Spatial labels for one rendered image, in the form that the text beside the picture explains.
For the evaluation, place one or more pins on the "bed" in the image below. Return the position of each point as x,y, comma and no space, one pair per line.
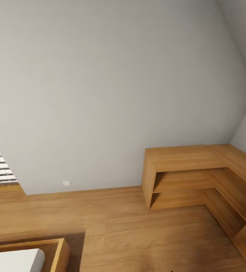
37,256

